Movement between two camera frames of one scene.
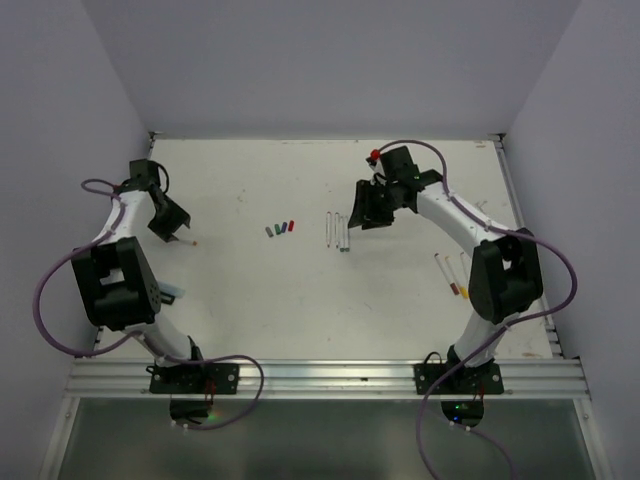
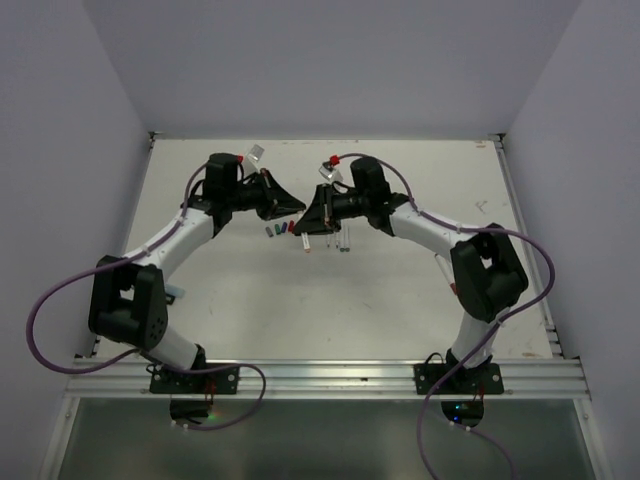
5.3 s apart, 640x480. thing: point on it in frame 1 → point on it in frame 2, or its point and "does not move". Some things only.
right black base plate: x=483 y=379 does not move
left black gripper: x=179 y=217 → x=276 y=202
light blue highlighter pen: x=172 y=289 does not move
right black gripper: x=364 y=210 → x=315 y=220
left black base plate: x=194 y=378 does not move
